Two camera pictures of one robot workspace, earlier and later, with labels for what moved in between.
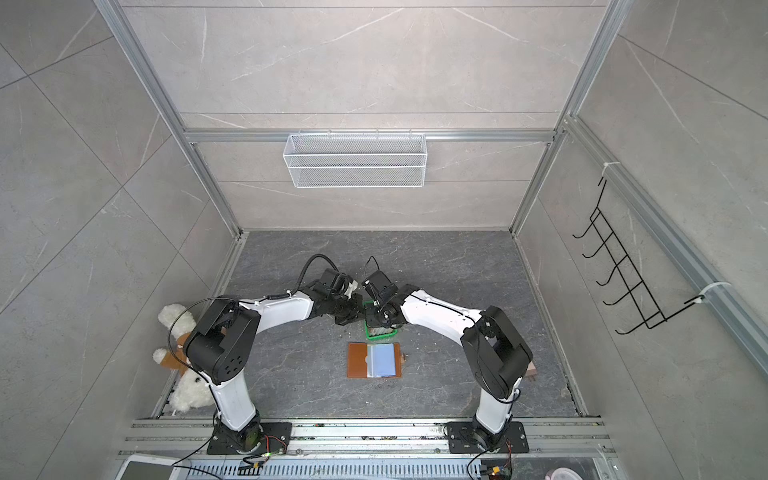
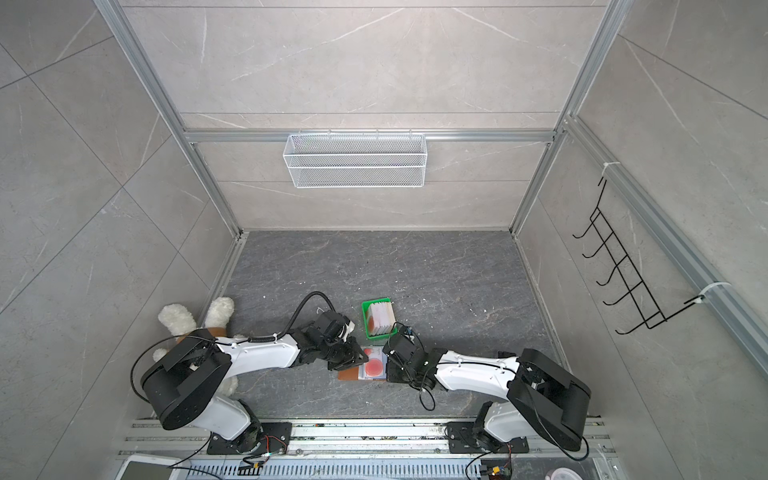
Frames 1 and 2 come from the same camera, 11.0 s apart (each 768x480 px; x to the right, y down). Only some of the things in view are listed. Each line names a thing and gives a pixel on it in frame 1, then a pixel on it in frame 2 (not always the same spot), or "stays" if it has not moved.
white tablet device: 145,467 stays
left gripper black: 359,303 -> 357,356
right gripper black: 370,317 -> 391,375
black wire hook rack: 632,282 stays
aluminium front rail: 176,437 stays
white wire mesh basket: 355,160 stays
